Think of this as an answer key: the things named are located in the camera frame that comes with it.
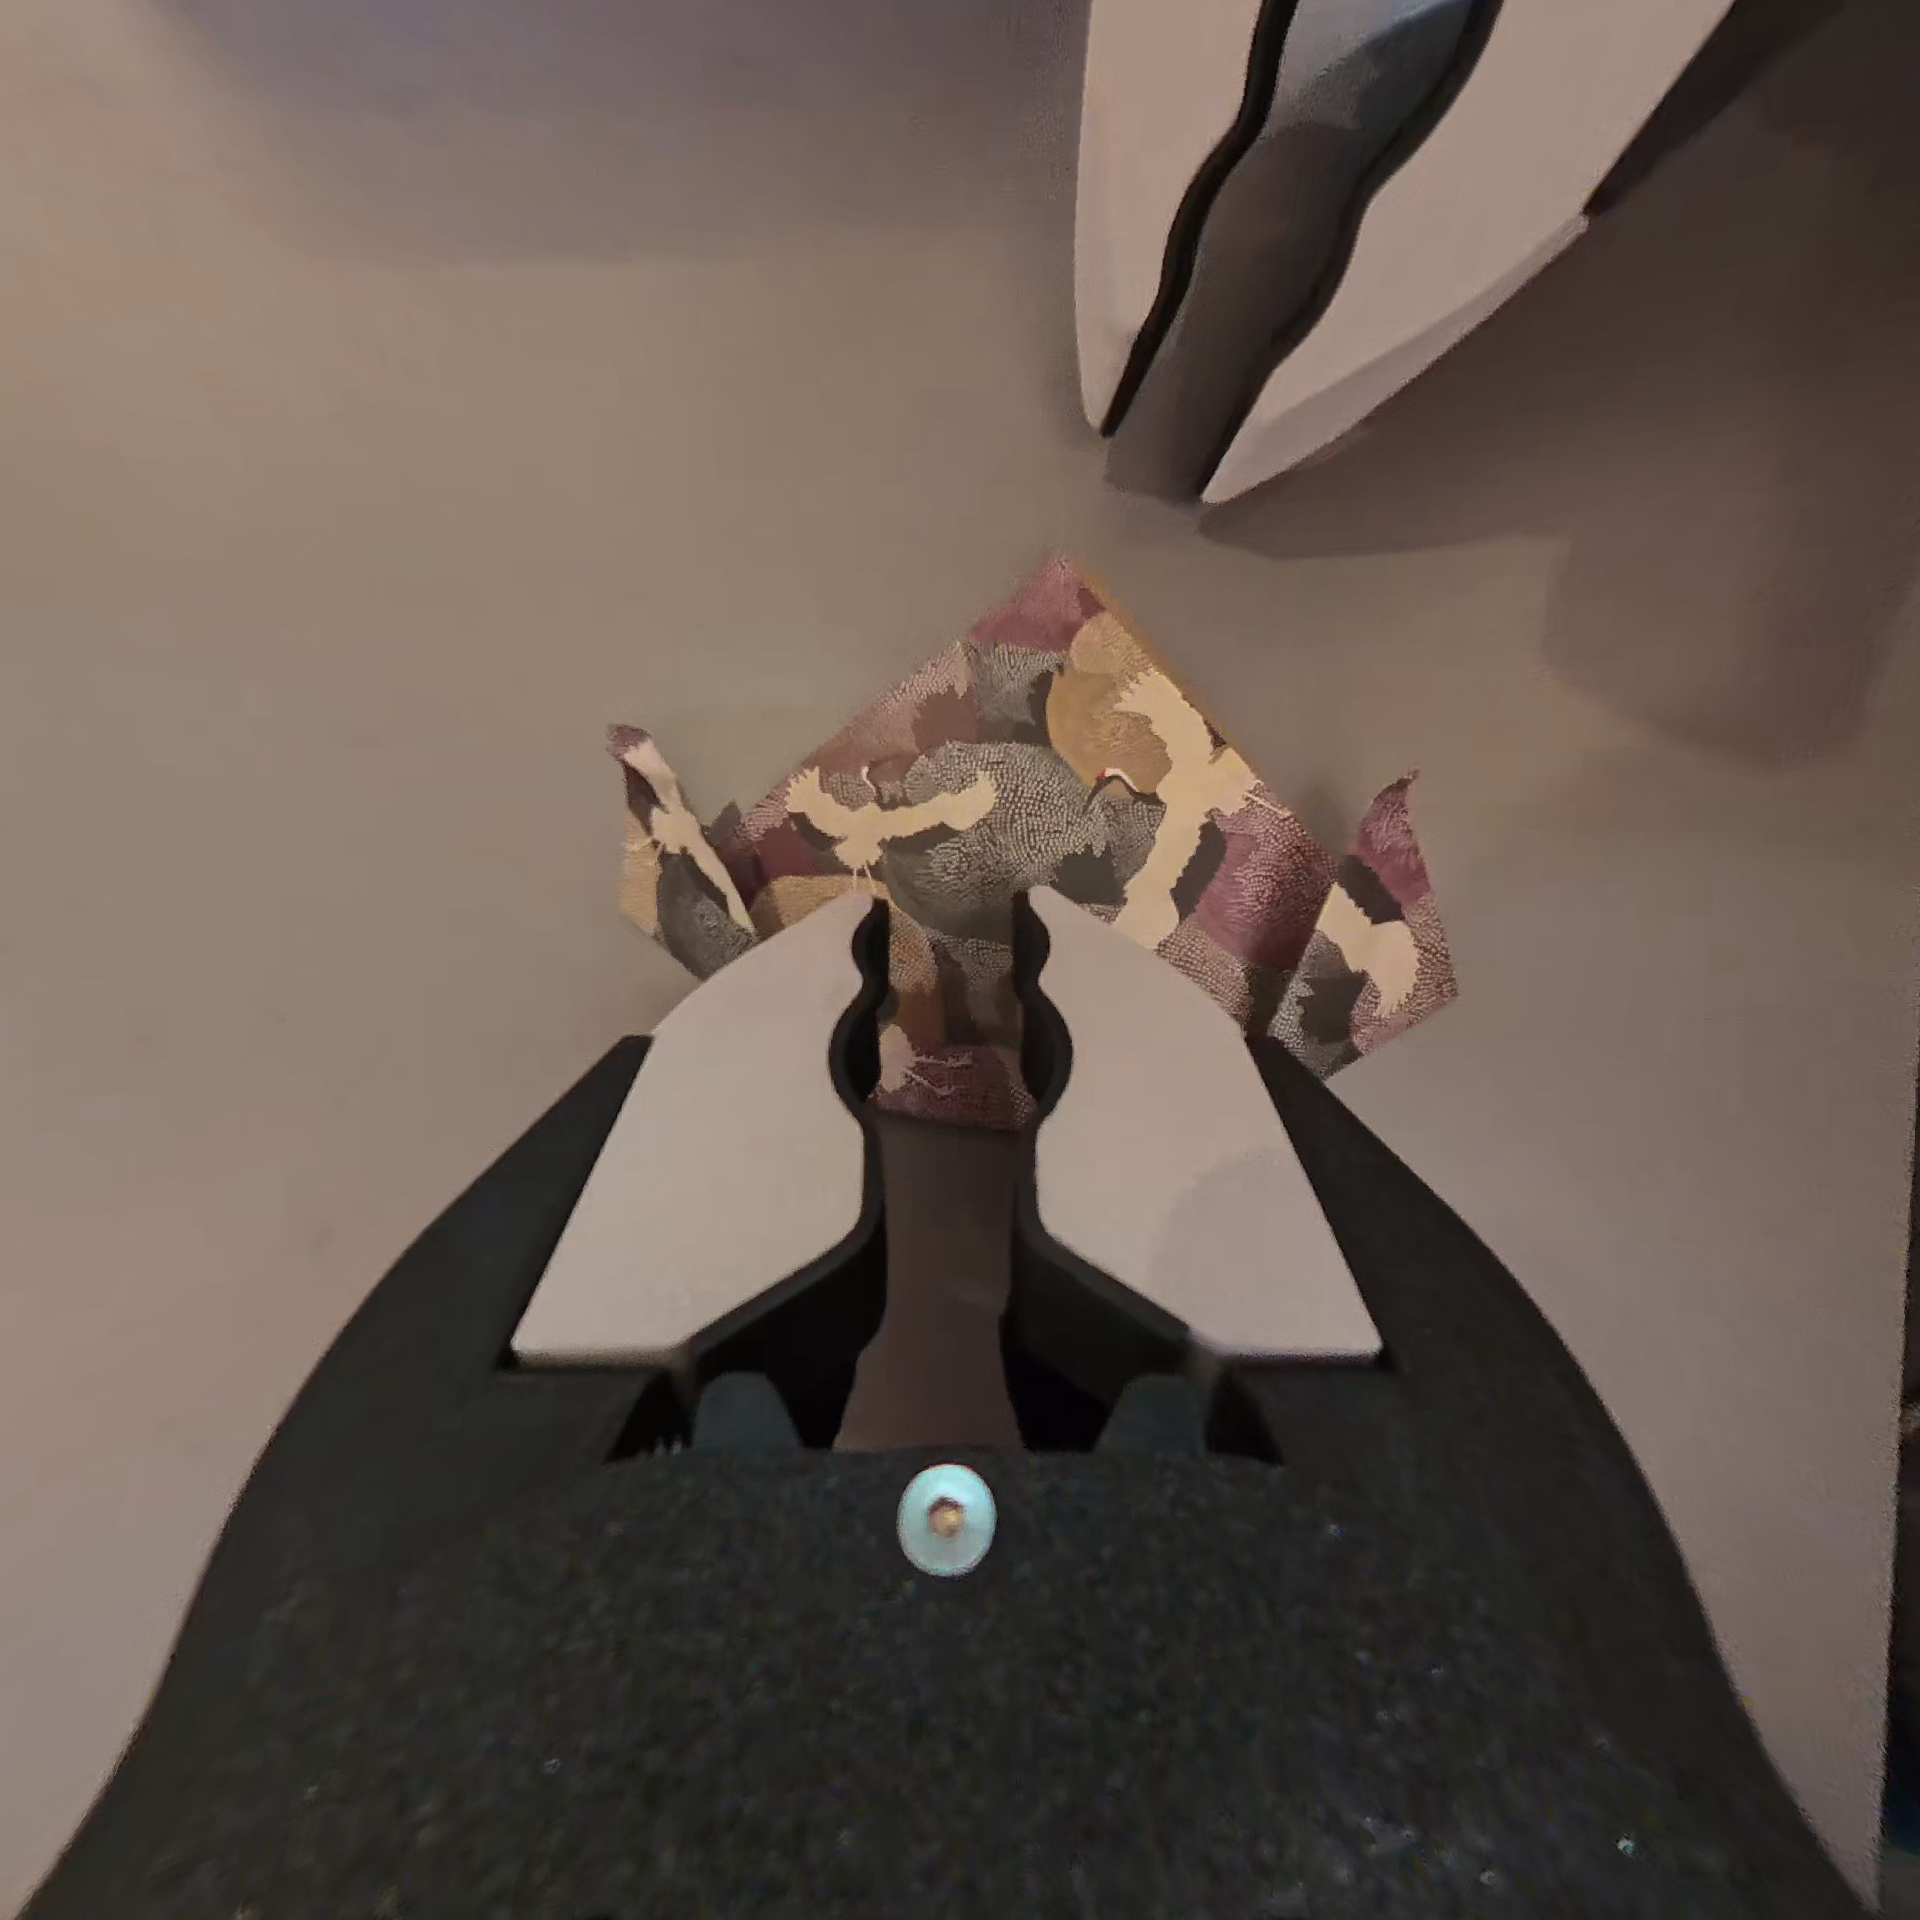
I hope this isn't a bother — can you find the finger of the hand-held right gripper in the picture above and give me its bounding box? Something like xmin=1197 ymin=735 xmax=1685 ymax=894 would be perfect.
xmin=1069 ymin=0 xmax=1303 ymax=441
xmin=1197 ymin=0 xmax=1737 ymax=508

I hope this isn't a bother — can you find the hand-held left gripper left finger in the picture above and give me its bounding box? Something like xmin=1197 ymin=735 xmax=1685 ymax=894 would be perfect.
xmin=510 ymin=892 xmax=893 ymax=1448

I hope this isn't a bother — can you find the bird patterned origami paper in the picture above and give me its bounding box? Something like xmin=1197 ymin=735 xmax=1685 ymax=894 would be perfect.
xmin=603 ymin=557 xmax=1461 ymax=1129

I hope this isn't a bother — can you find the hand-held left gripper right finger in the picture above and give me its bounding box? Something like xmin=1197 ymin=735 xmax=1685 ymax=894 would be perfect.
xmin=1013 ymin=885 xmax=1384 ymax=1450

